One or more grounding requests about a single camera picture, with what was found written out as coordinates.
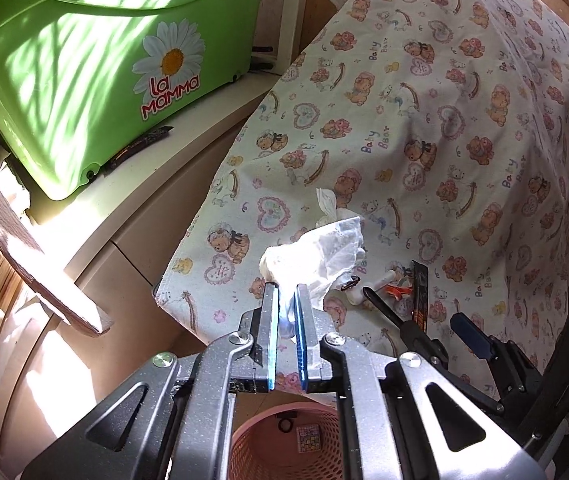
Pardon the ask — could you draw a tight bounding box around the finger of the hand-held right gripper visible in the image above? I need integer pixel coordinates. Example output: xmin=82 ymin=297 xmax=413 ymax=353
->
xmin=362 ymin=286 xmax=508 ymax=413
xmin=449 ymin=311 xmax=546 ymax=402

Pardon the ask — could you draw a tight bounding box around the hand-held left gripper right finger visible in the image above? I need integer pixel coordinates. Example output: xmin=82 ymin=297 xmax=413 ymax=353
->
xmin=296 ymin=283 xmax=548 ymax=480

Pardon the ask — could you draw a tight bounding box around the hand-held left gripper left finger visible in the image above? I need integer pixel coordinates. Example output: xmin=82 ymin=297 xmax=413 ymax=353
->
xmin=22 ymin=282 xmax=280 ymax=480

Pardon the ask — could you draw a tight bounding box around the orange and white wrapper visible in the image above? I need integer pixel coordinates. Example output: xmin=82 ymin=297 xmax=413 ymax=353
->
xmin=382 ymin=267 xmax=415 ymax=302

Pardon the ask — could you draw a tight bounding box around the small white tube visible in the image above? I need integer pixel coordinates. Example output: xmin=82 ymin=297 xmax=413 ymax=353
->
xmin=347 ymin=269 xmax=398 ymax=307

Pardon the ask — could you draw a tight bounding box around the white tissue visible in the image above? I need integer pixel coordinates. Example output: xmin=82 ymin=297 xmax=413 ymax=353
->
xmin=259 ymin=187 xmax=368 ymax=311

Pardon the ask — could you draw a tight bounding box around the pink perforated plastic basket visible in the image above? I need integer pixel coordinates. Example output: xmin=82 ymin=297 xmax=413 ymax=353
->
xmin=228 ymin=401 xmax=345 ymax=480

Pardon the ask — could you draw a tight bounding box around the black sachet with orange print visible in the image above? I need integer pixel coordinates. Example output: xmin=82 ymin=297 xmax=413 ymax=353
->
xmin=411 ymin=260 xmax=431 ymax=334

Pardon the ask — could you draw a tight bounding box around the small colourful patterned box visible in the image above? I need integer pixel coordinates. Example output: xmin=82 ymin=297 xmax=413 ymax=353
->
xmin=297 ymin=424 xmax=322 ymax=449

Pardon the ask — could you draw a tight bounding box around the cream cabinet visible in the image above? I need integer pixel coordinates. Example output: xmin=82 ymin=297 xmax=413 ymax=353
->
xmin=0 ymin=67 xmax=285 ymax=461

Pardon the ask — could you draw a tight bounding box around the bear print cloth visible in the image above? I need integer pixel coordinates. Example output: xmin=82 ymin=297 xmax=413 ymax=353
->
xmin=153 ymin=0 xmax=569 ymax=436

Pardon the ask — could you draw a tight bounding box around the long black sachet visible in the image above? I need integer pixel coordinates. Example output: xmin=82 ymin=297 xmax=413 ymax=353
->
xmin=104 ymin=126 xmax=174 ymax=174

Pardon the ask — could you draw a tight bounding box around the brown corrugated board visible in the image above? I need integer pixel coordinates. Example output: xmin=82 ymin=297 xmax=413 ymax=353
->
xmin=0 ymin=120 xmax=115 ymax=337

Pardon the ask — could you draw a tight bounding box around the green plastic box with daisy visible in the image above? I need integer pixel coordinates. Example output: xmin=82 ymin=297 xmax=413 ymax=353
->
xmin=0 ymin=0 xmax=271 ymax=202

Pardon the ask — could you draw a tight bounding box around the white furniture frame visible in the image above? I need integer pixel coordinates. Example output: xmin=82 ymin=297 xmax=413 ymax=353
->
xmin=251 ymin=0 xmax=311 ymax=74

